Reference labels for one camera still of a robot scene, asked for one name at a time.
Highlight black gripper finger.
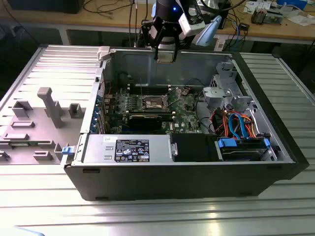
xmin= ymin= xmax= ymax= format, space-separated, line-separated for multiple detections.
xmin=141 ymin=20 xmax=158 ymax=61
xmin=169 ymin=24 xmax=182 ymax=62

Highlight silver square CPU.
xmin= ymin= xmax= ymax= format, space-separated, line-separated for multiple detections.
xmin=157 ymin=53 xmax=174 ymax=64

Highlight metal socket cover frame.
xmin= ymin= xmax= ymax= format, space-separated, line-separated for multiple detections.
xmin=164 ymin=87 xmax=183 ymax=108

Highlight black RAM slot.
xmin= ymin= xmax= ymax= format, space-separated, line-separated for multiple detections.
xmin=126 ymin=108 xmax=176 ymax=116
xmin=128 ymin=88 xmax=173 ymax=96
xmin=127 ymin=83 xmax=172 ymax=90
xmin=125 ymin=112 xmax=177 ymax=121

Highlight black CPU socket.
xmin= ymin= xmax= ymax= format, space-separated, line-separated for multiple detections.
xmin=139 ymin=94 xmax=171 ymax=111

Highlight long wooden desk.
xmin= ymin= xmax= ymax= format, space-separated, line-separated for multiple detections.
xmin=0 ymin=0 xmax=315 ymax=47

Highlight pale grey case latch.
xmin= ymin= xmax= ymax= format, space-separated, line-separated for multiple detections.
xmin=97 ymin=46 xmax=111 ymax=62

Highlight upright black box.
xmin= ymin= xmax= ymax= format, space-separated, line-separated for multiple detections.
xmin=220 ymin=8 xmax=232 ymax=30

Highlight grey metal disk bay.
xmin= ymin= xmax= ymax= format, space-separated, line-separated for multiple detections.
xmin=202 ymin=61 xmax=258 ymax=113

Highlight white printed card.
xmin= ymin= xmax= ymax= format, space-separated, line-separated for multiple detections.
xmin=244 ymin=0 xmax=259 ymax=13

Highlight green motherboard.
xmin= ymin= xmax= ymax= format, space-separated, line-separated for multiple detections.
xmin=102 ymin=85 xmax=210 ymax=135

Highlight finned metal cooler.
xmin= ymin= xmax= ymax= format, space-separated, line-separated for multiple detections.
xmin=251 ymin=6 xmax=267 ymax=25

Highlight black graphics card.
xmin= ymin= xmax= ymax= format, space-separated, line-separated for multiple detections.
xmin=128 ymin=114 xmax=163 ymax=132

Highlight grey electronic device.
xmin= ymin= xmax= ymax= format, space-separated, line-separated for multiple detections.
xmin=264 ymin=9 xmax=284 ymax=25

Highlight large black device case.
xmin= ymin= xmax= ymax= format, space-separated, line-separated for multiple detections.
xmin=7 ymin=0 xmax=86 ymax=14

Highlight hard disk in blue carrier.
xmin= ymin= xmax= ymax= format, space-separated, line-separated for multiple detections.
xmin=215 ymin=137 xmax=271 ymax=162

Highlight blue cardboard box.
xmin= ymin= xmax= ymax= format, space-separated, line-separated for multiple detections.
xmin=277 ymin=0 xmax=308 ymax=10

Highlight white paper sheets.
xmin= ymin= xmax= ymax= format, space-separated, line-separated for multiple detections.
xmin=286 ymin=14 xmax=315 ymax=27

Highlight silver power supply unit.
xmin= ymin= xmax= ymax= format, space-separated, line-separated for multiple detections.
xmin=82 ymin=134 xmax=173 ymax=164

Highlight grey plastic parts rack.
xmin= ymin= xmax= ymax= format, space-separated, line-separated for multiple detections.
xmin=0 ymin=87 xmax=87 ymax=165

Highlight black PC case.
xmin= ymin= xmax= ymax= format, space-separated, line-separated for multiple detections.
xmin=60 ymin=46 xmax=310 ymax=203

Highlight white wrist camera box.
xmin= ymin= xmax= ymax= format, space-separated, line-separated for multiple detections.
xmin=178 ymin=7 xmax=206 ymax=37

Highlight blue flat data wire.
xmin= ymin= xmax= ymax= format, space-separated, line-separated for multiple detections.
xmin=228 ymin=112 xmax=250 ymax=140

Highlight orange power wire bundle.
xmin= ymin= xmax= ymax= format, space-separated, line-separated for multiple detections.
xmin=214 ymin=109 xmax=260 ymax=138

